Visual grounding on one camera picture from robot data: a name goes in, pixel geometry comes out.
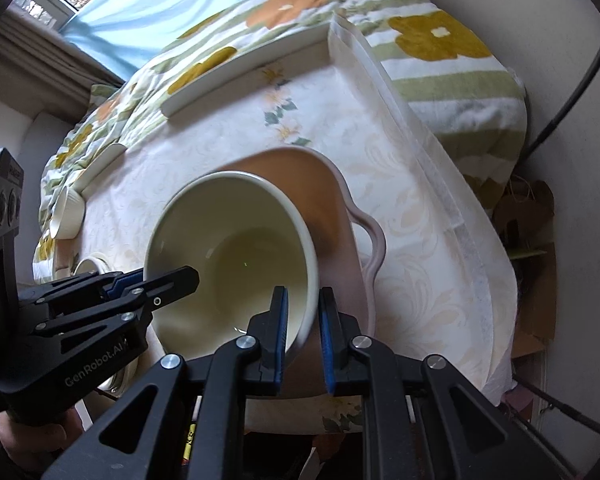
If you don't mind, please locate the white duck cap plate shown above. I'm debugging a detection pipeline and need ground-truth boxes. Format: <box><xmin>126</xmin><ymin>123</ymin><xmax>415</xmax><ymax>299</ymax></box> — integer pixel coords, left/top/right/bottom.
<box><xmin>72</xmin><ymin>252</ymin><xmax>138</xmax><ymax>398</ymax></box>

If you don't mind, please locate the white ribbed bowl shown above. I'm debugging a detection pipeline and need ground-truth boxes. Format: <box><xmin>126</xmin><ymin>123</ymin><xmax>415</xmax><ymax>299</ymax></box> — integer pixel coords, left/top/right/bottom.
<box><xmin>50</xmin><ymin>186</ymin><xmax>85</xmax><ymax>240</ymax></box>

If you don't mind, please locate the pink handled baking dish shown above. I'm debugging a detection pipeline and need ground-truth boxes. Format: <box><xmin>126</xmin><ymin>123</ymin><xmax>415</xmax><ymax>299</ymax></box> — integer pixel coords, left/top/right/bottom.
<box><xmin>217</xmin><ymin>148</ymin><xmax>386</xmax><ymax>399</ymax></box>

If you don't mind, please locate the cream round bowl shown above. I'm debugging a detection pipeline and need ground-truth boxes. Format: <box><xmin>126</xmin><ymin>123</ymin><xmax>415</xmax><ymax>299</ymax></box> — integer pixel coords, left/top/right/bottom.
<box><xmin>144</xmin><ymin>170</ymin><xmax>318</xmax><ymax>361</ymax></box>

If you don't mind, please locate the person's left hand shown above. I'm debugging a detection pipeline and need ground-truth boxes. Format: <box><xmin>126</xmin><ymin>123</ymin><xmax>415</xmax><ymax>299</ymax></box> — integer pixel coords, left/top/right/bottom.
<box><xmin>0</xmin><ymin>408</ymin><xmax>84</xmax><ymax>469</ymax></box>

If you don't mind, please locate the white floral tablecloth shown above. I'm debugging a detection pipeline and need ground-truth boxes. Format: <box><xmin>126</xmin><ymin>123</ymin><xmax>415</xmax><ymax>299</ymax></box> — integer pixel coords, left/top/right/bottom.
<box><xmin>53</xmin><ymin>29</ymin><xmax>517</xmax><ymax>403</ymax></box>

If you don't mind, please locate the grey padded headboard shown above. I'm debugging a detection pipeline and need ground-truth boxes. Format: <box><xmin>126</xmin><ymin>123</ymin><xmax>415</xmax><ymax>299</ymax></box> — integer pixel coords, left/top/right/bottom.
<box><xmin>15</xmin><ymin>113</ymin><xmax>72</xmax><ymax>286</ymax></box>

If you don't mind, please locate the green striped pillow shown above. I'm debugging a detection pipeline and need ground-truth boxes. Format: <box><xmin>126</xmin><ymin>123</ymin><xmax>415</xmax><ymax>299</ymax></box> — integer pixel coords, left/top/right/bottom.
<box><xmin>87</xmin><ymin>84</ymin><xmax>118</xmax><ymax>113</ymax></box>

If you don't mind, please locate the left brown curtain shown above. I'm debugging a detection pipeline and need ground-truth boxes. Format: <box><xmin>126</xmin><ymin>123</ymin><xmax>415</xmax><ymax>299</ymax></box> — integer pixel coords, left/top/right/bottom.
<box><xmin>0</xmin><ymin>8</ymin><xmax>123</xmax><ymax>124</ymax></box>

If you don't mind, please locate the light blue window cloth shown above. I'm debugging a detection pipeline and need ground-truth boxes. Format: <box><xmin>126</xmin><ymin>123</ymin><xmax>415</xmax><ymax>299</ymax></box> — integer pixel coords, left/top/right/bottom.
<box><xmin>60</xmin><ymin>0</ymin><xmax>242</xmax><ymax>80</ymax></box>

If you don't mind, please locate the floral green striped duvet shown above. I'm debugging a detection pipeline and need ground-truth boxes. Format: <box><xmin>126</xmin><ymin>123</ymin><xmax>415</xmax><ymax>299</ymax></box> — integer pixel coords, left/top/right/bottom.
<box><xmin>32</xmin><ymin>0</ymin><xmax>528</xmax><ymax>282</ymax></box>

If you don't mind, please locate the black floor lamp stand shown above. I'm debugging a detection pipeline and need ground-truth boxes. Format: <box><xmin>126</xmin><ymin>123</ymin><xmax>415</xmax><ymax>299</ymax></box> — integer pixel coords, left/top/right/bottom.
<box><xmin>516</xmin><ymin>47</ymin><xmax>600</xmax><ymax>167</ymax></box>

